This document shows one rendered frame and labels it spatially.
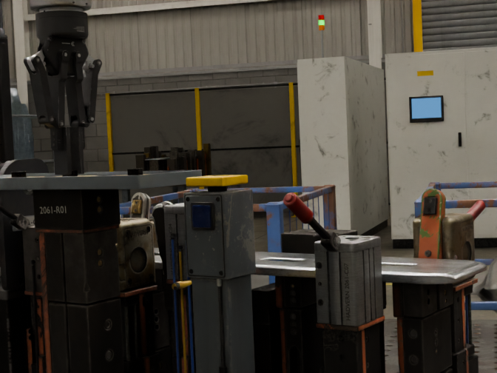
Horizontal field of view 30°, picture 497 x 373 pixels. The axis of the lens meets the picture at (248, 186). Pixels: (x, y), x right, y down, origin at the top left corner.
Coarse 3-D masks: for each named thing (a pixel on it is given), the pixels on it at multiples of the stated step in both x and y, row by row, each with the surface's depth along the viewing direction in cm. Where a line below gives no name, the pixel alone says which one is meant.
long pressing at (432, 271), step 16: (256, 256) 163; (272, 256) 162; (288, 256) 161; (304, 256) 160; (256, 272) 149; (272, 272) 148; (288, 272) 146; (304, 272) 144; (384, 272) 137; (400, 272) 135; (416, 272) 134; (432, 272) 134; (448, 272) 135; (464, 272) 137; (480, 272) 141
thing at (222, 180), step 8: (200, 176) 124; (208, 176) 123; (216, 176) 121; (224, 176) 120; (232, 176) 121; (240, 176) 122; (192, 184) 121; (200, 184) 121; (208, 184) 120; (216, 184) 119; (224, 184) 119; (232, 184) 121
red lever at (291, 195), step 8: (288, 200) 118; (296, 200) 118; (288, 208) 119; (296, 208) 119; (304, 208) 120; (304, 216) 121; (312, 216) 122; (312, 224) 123; (320, 232) 125; (328, 232) 127; (328, 240) 126; (336, 240) 127; (328, 248) 127; (336, 248) 127
